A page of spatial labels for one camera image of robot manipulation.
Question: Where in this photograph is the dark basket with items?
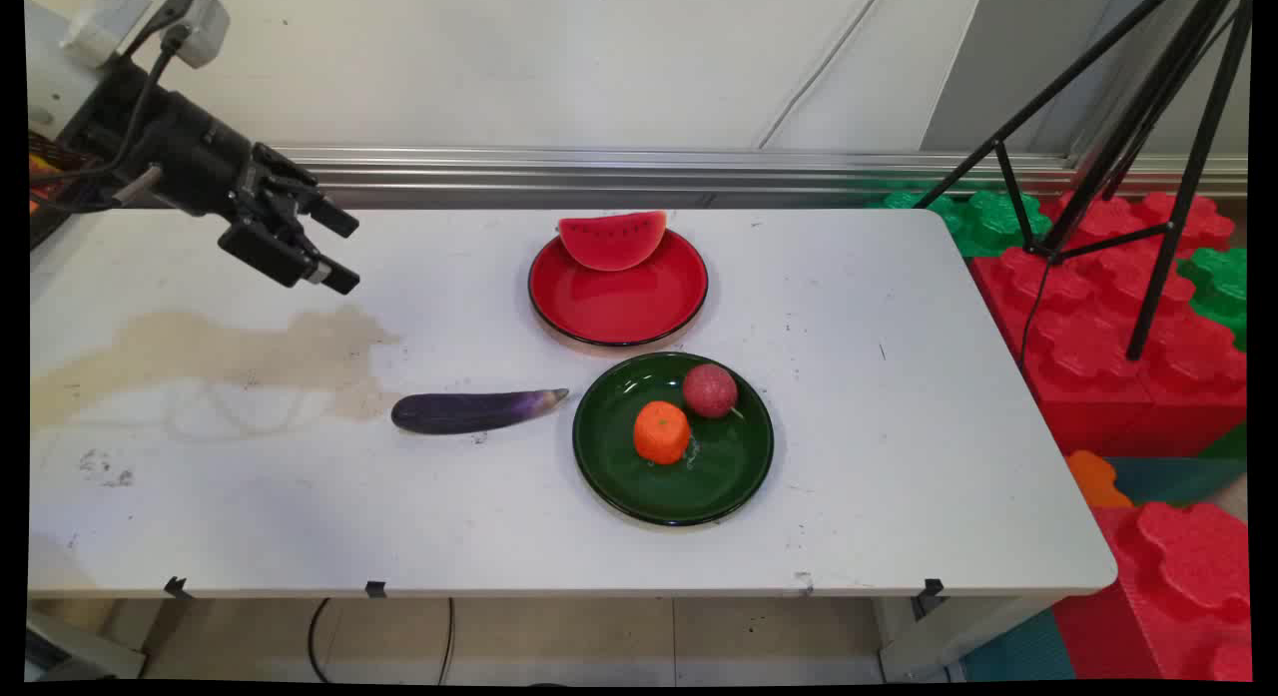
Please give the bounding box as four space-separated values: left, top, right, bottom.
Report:
27 130 103 250

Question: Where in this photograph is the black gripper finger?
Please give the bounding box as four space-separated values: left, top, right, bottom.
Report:
218 218 361 297
292 185 361 241

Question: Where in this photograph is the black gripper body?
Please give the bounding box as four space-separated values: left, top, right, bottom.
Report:
62 62 320 236

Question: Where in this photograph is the red plate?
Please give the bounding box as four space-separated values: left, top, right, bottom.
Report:
528 227 710 348

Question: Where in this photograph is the dark green plate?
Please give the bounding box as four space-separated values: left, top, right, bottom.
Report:
572 351 776 527

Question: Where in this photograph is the toy watermelon slice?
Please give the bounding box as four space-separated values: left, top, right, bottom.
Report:
557 211 668 273

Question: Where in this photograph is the black tripod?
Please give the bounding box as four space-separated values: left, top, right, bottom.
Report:
914 0 1255 363

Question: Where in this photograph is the round red toy fruit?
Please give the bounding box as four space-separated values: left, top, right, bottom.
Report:
683 363 740 419

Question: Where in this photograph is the toy orange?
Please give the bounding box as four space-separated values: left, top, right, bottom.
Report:
633 400 692 466

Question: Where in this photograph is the teal foam mat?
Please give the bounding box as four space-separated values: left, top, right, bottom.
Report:
961 606 1077 683
1103 424 1248 508

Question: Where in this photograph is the black camera cable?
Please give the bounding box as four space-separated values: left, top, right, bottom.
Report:
28 22 193 216

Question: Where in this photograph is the purple toy eggplant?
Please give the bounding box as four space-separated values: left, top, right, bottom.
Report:
390 387 570 436

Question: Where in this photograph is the green foam block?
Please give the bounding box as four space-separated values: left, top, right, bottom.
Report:
1176 246 1249 353
867 187 1053 259

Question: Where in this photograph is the orange foam piece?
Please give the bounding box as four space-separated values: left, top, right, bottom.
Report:
1065 449 1135 509

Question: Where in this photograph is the white wall cable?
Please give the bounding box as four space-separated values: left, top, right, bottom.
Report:
757 0 884 150

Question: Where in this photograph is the white table leg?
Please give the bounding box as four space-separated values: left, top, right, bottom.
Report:
27 598 217 681
877 595 1057 683

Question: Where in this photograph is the aluminium rail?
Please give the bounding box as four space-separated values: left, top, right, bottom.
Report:
268 144 1249 211

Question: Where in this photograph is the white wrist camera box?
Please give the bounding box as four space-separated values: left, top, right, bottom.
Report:
60 0 232 70

